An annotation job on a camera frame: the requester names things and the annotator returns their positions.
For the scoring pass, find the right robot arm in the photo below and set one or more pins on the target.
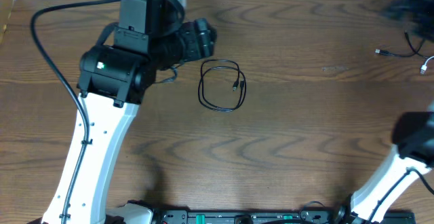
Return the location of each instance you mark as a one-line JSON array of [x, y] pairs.
[[411, 155]]

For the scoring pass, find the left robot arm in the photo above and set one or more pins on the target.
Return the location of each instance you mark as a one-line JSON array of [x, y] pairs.
[[150, 36]]

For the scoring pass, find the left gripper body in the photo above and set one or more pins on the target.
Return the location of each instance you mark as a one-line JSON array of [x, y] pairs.
[[206, 39]]

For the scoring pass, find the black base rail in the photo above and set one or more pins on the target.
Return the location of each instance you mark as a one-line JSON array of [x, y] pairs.
[[190, 217]]

